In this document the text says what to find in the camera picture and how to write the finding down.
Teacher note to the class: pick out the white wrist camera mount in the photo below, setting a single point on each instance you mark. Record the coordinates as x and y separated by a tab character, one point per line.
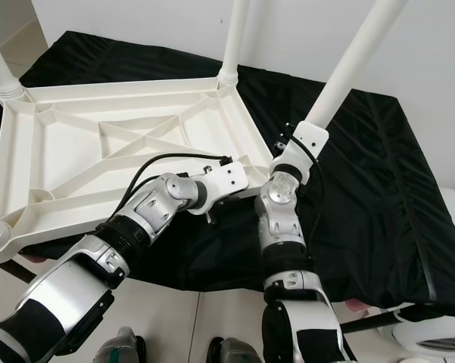
303	144
231	178

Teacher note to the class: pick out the grey robot left leg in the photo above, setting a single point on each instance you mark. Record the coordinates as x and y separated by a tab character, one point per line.
121	348

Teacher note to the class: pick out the white plastic children table top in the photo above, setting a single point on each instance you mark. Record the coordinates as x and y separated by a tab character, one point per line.
60	151

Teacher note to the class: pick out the grey robot leg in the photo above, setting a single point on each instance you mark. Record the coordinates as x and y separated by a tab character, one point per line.
235	352
121	348

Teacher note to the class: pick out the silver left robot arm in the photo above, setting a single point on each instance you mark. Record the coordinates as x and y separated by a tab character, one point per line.
144	219

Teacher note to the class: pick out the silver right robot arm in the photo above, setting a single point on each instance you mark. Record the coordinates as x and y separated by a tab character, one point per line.
284	227

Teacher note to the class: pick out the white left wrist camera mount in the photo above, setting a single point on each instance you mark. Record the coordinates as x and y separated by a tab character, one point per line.
231	178

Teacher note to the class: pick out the black table cloth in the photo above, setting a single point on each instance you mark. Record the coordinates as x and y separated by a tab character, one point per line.
371	227

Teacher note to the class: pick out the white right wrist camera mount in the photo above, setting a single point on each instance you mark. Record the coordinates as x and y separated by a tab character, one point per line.
303	144

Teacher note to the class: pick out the grey robot right leg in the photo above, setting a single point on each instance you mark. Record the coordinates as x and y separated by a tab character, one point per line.
235	352

